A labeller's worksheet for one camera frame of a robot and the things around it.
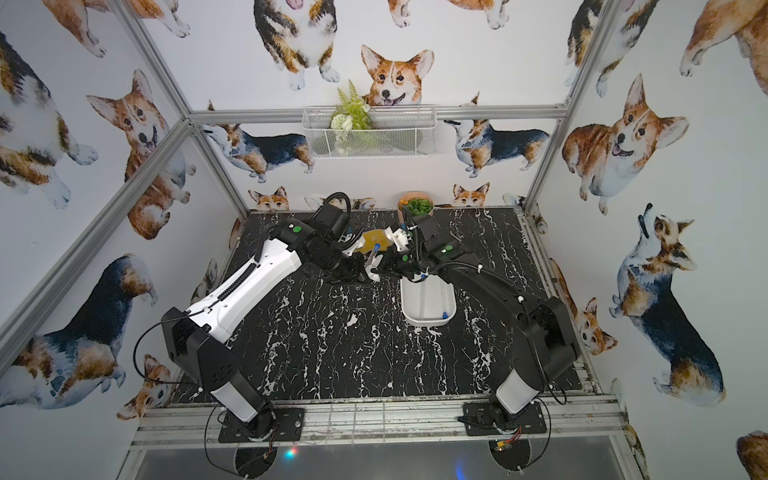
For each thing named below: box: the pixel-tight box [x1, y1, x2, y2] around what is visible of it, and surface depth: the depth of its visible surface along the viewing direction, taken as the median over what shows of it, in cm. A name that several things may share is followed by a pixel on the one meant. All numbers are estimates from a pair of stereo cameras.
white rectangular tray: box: [400, 274, 457, 327], surface depth 95 cm
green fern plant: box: [330, 79, 373, 154], surface depth 86 cm
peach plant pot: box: [397, 191, 435, 219], surface depth 109 cm
